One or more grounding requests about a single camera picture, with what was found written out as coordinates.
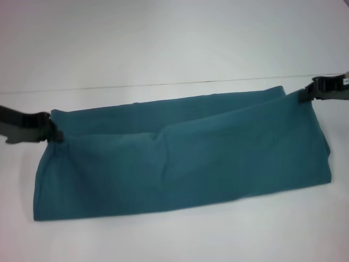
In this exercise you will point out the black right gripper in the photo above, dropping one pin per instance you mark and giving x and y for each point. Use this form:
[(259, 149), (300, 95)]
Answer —
[(338, 87)]

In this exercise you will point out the teal t-shirt with FREE print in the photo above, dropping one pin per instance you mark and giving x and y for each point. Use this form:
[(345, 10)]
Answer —
[(185, 150)]

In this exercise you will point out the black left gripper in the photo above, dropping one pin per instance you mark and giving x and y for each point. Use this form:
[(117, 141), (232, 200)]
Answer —
[(19, 128)]

